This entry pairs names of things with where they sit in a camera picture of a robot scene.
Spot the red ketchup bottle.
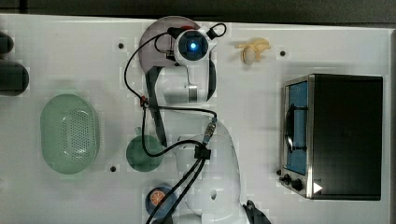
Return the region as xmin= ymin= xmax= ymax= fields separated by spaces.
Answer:
xmin=180 ymin=26 xmax=195 ymax=30

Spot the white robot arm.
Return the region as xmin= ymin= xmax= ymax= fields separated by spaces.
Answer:
xmin=146 ymin=26 xmax=249 ymax=224

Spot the grey round plate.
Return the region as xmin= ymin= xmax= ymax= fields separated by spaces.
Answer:
xmin=138 ymin=16 xmax=200 ymax=73

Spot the green cup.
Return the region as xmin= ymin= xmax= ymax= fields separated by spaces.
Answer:
xmin=126 ymin=127 xmax=163 ymax=172

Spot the peeled toy banana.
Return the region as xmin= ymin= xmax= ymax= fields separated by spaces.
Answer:
xmin=234 ymin=37 xmax=271 ymax=65

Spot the blue bowl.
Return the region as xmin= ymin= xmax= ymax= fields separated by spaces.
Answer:
xmin=145 ymin=184 xmax=177 ymax=218

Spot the orange slice toy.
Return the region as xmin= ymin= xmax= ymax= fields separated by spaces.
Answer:
xmin=149 ymin=189 xmax=165 ymax=206

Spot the green perforated basket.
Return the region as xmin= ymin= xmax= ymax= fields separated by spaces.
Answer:
xmin=40 ymin=94 xmax=100 ymax=175

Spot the silver black toaster oven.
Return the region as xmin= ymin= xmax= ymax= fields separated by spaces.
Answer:
xmin=276 ymin=74 xmax=383 ymax=201

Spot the black cylinder object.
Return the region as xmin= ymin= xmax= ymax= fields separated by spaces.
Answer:
xmin=0 ymin=60 xmax=29 ymax=96

